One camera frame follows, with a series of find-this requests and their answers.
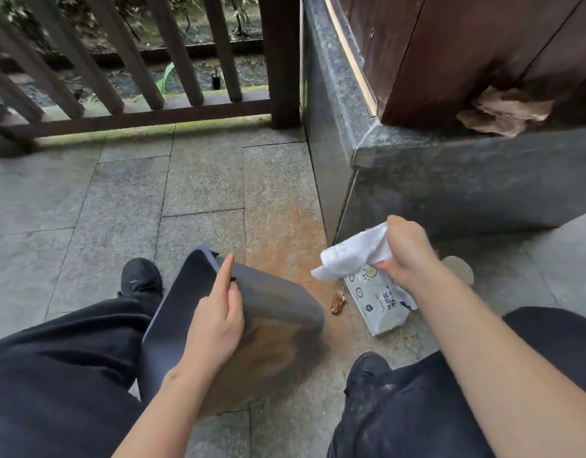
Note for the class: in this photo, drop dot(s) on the white wet wipe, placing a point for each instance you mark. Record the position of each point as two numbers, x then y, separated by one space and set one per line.
350 255

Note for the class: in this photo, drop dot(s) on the person's right hand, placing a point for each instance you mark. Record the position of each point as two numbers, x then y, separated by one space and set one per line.
407 255

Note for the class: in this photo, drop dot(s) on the green plants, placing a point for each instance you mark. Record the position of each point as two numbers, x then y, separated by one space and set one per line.
166 78

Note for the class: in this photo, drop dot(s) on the person's black shoe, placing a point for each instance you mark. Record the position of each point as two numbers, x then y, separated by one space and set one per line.
140 278
366 372

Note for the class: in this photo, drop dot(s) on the small black garden spike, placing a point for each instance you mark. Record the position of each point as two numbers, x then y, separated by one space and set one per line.
216 81

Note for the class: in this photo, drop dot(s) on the person's black left shoe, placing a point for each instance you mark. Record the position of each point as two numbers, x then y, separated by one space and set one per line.
140 278

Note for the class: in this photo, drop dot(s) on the person's left hand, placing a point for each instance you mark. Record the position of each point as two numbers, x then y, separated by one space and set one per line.
214 329

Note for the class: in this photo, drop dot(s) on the white paper cup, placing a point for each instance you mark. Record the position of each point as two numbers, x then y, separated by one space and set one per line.
462 271

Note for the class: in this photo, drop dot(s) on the crumpled brown paper bag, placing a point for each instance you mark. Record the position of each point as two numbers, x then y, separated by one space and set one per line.
505 114

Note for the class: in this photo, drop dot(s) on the person's right forearm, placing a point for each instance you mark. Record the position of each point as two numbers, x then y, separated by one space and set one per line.
502 367

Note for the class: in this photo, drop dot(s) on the dark blue plastic bin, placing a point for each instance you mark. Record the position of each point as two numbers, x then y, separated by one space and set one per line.
274 305

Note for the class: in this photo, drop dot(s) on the brass trim strip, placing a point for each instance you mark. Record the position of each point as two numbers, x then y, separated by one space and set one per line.
352 57

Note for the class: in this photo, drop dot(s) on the brown wipe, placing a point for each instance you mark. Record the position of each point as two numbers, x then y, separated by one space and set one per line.
337 302

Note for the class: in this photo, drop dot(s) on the person's black trousers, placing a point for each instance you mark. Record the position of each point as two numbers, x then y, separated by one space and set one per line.
59 376

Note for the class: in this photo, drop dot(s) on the white wet wipes packet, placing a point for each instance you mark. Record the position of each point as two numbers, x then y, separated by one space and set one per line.
378 305

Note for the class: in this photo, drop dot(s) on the grey granite plinth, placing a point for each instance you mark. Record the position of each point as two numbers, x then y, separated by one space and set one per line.
464 185

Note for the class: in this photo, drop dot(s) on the dark wooden railing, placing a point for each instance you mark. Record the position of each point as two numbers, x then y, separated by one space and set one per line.
283 66

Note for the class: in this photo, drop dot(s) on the person's left forearm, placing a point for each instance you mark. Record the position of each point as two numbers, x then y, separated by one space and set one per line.
159 414

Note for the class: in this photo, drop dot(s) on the brown wooden pillar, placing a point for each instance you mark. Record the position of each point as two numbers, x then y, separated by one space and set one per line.
464 52

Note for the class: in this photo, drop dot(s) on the person's black right shoe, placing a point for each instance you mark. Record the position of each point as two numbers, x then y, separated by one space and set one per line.
366 372

